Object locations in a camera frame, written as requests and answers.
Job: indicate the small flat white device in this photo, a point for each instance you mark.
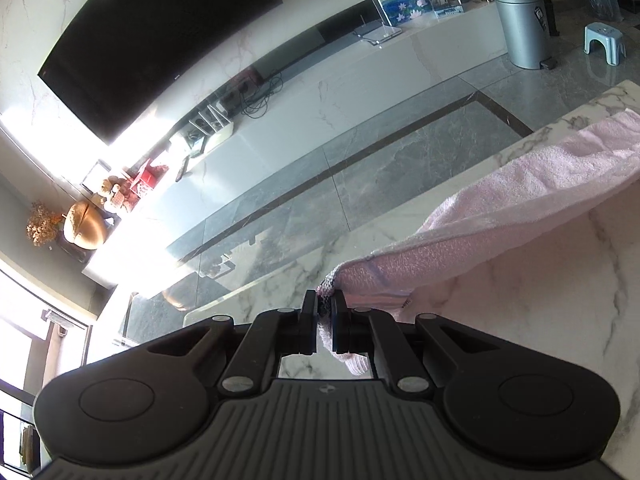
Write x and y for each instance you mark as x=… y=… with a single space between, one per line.
x=380 y=32

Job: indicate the teddy bear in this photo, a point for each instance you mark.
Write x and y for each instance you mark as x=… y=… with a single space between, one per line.
x=112 y=190

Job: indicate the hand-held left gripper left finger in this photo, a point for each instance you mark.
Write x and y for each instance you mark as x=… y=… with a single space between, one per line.
x=311 y=325

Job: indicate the blue plastic stool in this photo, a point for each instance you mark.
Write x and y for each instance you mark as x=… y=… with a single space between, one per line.
x=602 y=35

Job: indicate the dried flower bouquet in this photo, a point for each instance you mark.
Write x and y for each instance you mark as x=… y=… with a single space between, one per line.
x=45 y=222

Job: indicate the small white picture frame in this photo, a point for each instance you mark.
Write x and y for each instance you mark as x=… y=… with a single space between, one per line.
x=95 y=175

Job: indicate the black television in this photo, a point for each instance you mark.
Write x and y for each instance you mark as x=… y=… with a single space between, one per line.
x=150 y=35

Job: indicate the photo frame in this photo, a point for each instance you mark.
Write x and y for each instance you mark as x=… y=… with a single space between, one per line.
x=445 y=0

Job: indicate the pink towel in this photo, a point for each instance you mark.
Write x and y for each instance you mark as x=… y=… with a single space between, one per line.
x=500 y=195

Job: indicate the white router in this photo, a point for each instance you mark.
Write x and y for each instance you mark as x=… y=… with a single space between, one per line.
x=215 y=130

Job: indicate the golden round ornament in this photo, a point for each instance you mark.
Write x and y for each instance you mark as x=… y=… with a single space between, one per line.
x=85 y=225

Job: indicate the white TV cabinet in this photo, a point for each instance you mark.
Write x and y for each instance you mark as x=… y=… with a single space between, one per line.
x=350 y=75

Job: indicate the silver trash can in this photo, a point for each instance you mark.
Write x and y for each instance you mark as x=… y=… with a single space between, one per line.
x=522 y=25

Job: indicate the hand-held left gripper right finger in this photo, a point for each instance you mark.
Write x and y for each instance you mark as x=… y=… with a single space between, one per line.
x=339 y=327

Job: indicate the red box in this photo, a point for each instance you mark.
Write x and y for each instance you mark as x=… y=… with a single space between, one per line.
x=150 y=177

